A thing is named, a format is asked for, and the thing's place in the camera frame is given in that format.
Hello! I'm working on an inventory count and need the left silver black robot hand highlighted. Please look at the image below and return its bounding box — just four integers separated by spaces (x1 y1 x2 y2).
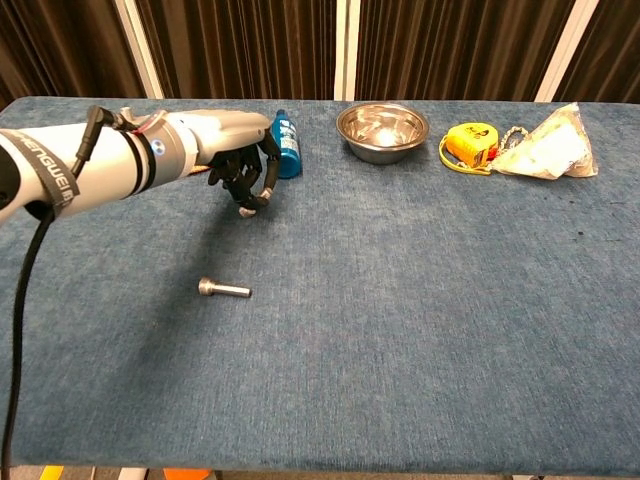
191 110 283 212

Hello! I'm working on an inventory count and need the blue plastic bottle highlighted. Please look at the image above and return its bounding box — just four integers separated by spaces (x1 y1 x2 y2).
270 108 304 180

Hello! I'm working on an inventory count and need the dark brown curtain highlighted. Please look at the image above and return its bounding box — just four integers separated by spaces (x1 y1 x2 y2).
135 0 338 101
553 0 640 106
0 0 147 109
354 0 577 104

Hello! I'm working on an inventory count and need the stainless steel bowl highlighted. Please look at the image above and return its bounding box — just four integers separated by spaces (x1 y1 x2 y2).
335 102 431 166

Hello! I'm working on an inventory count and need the blue fabric table cover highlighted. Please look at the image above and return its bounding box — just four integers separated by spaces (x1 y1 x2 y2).
0 96 640 472

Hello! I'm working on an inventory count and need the yellow tape measure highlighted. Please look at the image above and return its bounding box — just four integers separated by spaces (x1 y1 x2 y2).
438 123 501 176

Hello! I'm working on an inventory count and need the clear plastic bag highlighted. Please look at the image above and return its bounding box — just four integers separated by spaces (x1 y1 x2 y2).
490 102 600 182

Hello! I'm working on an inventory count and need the orange object under table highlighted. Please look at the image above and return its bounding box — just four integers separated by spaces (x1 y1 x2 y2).
161 467 212 480

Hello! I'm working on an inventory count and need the white frame post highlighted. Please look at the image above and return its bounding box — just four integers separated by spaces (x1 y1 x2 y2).
533 0 601 104
333 0 363 102
113 0 166 100

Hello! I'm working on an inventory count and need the grey printed strap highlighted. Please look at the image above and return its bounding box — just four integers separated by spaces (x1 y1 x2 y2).
8 130 82 220

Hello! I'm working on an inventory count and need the black braided cable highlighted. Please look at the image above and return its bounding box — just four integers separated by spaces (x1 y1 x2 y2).
0 105 127 470

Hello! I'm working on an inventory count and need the silver metal chain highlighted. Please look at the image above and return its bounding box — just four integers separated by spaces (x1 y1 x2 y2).
497 125 530 154

